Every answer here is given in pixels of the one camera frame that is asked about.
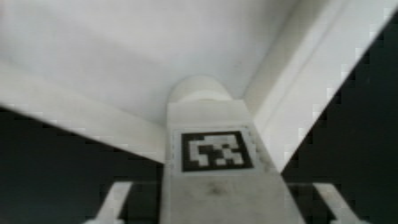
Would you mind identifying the white table leg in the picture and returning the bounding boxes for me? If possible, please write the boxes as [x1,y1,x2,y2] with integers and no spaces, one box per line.
[159,76,305,224]

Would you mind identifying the white U-shaped fence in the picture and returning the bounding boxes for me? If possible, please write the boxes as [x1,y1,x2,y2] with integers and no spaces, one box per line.
[244,0,398,168]

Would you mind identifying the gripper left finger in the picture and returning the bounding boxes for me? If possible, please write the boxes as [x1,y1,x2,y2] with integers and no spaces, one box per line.
[81,181,133,224]

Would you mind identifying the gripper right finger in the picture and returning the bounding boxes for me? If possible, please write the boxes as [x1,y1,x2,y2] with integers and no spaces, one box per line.
[312,183,371,224]

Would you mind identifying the white square tabletop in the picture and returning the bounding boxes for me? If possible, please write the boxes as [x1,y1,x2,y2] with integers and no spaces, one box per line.
[0,0,351,164]

